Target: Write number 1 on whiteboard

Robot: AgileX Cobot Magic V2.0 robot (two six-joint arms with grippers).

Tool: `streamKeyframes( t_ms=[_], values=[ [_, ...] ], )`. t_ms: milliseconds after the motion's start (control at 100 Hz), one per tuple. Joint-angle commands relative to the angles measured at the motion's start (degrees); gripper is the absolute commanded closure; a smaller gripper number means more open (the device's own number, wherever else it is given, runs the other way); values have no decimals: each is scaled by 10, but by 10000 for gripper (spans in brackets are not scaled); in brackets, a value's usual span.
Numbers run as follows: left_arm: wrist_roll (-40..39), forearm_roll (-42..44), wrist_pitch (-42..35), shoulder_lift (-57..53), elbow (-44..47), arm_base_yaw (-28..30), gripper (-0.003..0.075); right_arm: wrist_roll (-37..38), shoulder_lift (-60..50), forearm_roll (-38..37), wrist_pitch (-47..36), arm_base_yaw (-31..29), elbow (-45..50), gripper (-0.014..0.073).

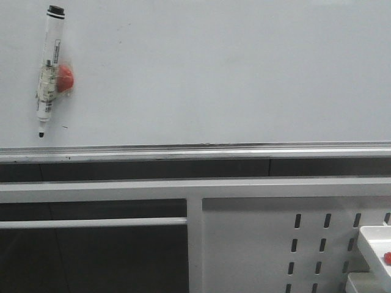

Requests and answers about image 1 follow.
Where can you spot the red round magnet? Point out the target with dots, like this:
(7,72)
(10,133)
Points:
(65,78)

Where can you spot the white whiteboard marker pen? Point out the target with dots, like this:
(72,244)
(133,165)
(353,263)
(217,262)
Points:
(47,81)

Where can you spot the white whiteboard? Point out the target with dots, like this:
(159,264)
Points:
(190,72)

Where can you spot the white perforated metal panel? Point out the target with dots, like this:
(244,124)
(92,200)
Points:
(300,244)

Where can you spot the white plastic bin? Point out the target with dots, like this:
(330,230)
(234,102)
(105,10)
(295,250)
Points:
(373,243)
(363,282)

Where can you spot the lower white plastic bin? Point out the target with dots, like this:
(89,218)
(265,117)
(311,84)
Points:
(363,282)

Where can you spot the small red object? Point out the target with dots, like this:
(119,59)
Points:
(387,258)

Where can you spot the white metal frame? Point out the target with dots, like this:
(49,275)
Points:
(194,191)

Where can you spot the aluminium whiteboard tray rail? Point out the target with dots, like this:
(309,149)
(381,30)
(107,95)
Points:
(206,151)

